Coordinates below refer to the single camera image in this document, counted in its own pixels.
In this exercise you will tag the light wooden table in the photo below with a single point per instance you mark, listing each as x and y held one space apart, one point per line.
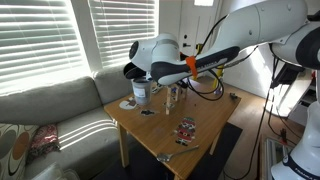
156 133

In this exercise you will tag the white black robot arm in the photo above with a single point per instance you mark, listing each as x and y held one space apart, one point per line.
293 38

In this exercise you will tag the small black toy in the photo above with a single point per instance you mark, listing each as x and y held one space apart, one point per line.
147 112

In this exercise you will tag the tall standing wooden block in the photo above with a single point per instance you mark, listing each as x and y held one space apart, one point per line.
168 99

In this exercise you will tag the grey sofa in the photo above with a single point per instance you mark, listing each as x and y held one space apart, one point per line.
87 135

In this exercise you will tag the white door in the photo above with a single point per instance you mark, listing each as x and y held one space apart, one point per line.
197 17

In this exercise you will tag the circle patterned cushion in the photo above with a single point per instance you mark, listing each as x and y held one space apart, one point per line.
15 141

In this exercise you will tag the red patterned pillow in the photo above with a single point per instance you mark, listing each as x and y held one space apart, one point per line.
44 142

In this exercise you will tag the metal spoon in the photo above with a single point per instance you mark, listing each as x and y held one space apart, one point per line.
164 157

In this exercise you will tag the round grey sticker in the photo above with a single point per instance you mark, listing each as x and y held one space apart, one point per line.
128 104

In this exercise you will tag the white sunglasses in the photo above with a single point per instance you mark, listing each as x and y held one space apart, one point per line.
156 88

